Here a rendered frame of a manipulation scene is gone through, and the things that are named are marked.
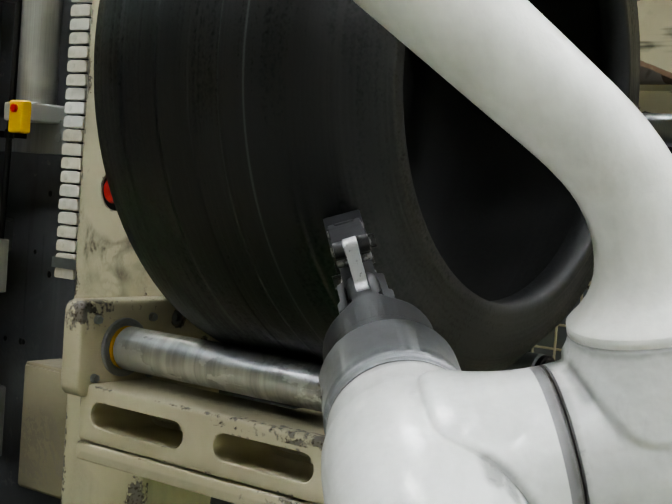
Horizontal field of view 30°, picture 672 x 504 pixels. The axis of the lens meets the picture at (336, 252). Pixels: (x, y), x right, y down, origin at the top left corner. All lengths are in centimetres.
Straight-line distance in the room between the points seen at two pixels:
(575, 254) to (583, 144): 67
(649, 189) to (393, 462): 19
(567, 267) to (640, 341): 65
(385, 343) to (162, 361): 54
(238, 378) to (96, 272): 31
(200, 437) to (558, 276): 39
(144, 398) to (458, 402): 62
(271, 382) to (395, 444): 52
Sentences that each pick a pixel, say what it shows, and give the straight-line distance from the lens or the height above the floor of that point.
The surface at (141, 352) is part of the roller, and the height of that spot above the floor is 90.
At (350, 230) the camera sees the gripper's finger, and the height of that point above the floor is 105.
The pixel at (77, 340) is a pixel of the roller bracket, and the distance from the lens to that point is 129.
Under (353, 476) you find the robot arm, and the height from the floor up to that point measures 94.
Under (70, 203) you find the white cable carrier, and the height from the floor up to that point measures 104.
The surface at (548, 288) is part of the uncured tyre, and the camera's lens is 126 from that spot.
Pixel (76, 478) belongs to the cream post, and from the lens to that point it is 148.
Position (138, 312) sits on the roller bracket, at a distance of 133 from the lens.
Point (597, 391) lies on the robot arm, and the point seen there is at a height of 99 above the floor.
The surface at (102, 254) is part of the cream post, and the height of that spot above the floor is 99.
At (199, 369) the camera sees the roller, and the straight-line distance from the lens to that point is 122.
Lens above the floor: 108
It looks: 3 degrees down
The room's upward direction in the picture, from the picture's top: 4 degrees clockwise
